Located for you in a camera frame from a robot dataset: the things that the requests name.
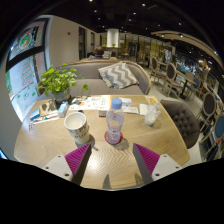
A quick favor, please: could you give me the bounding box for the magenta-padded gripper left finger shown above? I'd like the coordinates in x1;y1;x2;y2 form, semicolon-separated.
41;143;92;185

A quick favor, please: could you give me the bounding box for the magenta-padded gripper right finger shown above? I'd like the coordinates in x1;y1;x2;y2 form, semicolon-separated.
132;143;183;185

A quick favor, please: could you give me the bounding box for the clear blue-capped water bottle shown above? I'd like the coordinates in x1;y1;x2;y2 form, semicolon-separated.
105;97;125;145

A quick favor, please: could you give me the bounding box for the white printed ceramic mug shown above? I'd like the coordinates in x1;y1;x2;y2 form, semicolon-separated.
63;111;91;145

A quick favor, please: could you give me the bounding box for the flat round red coaster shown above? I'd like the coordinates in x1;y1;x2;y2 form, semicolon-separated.
103;130;124;146

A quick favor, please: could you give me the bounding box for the clear plastic cup with straw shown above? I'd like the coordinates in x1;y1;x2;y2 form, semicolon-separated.
144;96;163;127

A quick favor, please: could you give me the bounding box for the dark grey tufted chair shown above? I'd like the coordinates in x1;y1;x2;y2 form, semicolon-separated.
160;99;201;150

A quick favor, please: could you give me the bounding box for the white paper napkin pack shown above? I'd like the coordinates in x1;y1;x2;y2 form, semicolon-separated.
118;97;139;115

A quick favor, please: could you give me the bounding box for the white printed wooden box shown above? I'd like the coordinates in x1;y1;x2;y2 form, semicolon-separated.
68;94;112;118

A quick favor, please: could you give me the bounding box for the brown printed card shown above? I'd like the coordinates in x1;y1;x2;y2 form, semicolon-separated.
39;99;58;117

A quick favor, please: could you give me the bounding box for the yellow table card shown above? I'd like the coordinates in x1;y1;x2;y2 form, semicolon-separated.
144;95;159;104

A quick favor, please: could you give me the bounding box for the blue white card box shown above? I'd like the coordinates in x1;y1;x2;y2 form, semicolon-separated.
29;108;41;122

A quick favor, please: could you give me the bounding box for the green potted plant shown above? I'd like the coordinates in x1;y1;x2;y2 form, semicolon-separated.
38;63;90;104

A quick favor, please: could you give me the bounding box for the group of wooden dining chairs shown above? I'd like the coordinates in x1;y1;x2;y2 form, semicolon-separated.
148;54;224;161

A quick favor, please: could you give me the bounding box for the grey curved sofa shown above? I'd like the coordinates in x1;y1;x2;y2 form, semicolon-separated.
54;59;152;98

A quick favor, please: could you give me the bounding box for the grey white zigzag cushion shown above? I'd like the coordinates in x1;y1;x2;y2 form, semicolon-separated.
97;61;140;90

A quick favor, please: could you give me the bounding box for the person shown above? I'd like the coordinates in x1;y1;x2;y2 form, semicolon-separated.
88;45;106;61

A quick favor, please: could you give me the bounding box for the group of ceiling spotlights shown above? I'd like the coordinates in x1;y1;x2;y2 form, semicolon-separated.
86;0;221;56

